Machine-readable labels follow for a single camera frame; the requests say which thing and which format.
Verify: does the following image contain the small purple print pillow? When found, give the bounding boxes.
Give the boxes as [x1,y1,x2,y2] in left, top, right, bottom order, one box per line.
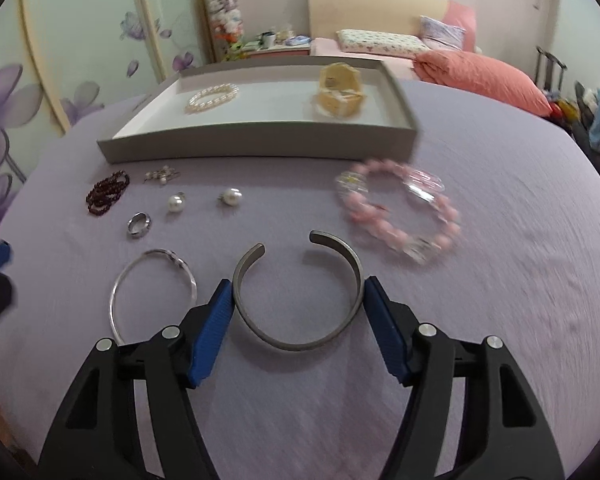
[419,15,466,52]

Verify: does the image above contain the purple tablecloth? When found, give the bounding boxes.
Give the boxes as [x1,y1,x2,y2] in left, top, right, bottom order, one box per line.
[0,80,600,480]

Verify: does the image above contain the pink bed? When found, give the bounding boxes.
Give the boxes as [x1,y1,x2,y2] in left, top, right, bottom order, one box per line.
[310,36,421,82]

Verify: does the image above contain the dark red bead bracelet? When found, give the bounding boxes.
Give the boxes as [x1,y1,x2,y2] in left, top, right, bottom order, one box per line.
[85,171,131,216]

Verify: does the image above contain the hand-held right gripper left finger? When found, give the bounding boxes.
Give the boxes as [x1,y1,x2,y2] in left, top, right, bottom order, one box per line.
[37,279,233,480]

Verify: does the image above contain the folded salmon quilt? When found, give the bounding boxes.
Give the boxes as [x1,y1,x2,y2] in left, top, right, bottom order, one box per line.
[412,49,554,116]

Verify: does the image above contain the small silver brooch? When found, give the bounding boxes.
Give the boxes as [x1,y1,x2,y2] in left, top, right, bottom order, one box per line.
[144,164,182,185]

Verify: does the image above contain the grey rack with clothes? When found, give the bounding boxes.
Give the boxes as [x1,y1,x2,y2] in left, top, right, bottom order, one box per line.
[550,79,600,201]

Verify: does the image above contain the silver ring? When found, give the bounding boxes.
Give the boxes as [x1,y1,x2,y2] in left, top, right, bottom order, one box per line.
[126,211,153,240]

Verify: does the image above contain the clear tube of plush toys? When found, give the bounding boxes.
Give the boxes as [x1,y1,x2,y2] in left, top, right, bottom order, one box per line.
[205,0,247,55]

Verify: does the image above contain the pink and cream nightstand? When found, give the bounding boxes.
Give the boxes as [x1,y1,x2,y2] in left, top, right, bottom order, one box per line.
[239,39,312,64]

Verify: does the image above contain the white shallow tray box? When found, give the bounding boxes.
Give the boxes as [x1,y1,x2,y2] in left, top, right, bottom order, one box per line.
[96,55,422,165]

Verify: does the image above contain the dark wooden chair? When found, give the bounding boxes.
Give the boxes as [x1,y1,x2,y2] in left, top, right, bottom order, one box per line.
[535,45,567,94]

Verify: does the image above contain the white patterned pillow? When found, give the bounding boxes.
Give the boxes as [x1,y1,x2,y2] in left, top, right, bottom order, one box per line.
[335,29,431,55]

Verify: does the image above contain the yellow wrist watch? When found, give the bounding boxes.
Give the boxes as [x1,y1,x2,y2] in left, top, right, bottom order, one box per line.
[314,61,369,120]

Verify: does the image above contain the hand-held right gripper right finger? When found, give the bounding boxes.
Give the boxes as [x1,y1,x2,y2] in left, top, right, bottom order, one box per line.
[362,275,566,480]

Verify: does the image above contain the cream and pink headboard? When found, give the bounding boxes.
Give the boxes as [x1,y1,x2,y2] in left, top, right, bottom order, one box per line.
[307,0,477,54]

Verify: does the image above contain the white pearl bracelet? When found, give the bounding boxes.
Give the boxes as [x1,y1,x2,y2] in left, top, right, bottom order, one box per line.
[184,82,241,115]

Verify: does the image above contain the thin silver bangle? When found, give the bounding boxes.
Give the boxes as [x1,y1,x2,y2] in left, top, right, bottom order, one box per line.
[108,248,199,346]

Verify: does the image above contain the floral sliding-door wardrobe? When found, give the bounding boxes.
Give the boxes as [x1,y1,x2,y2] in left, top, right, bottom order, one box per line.
[0,0,216,261]

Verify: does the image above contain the grey metal cuff bangle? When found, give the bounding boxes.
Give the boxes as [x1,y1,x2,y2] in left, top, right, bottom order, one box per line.
[231,230,365,352]

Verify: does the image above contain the pink bead bracelet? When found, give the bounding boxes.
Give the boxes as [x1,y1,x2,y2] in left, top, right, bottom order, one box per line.
[336,158,462,265]

